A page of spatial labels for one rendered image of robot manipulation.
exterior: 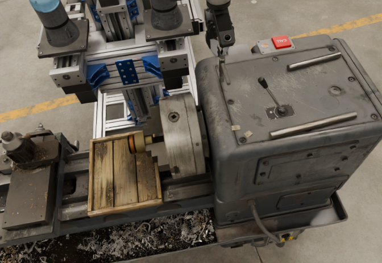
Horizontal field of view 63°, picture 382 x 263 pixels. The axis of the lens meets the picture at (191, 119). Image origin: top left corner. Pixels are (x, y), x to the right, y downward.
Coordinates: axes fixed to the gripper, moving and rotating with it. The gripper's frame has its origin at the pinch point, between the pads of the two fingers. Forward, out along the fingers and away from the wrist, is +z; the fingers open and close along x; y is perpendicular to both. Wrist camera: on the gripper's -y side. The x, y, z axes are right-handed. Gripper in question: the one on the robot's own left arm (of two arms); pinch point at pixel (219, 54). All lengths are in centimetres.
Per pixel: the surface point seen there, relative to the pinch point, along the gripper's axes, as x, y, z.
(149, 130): 29.0, -10.5, 22.2
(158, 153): 27.0, -19.6, 24.0
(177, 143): 19.5, -22.4, 15.3
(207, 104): 6.7, -10.9, 11.9
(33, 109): 143, 111, 135
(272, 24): -93, 171, 134
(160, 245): 37, -38, 77
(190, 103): 12.4, -9.2, 11.5
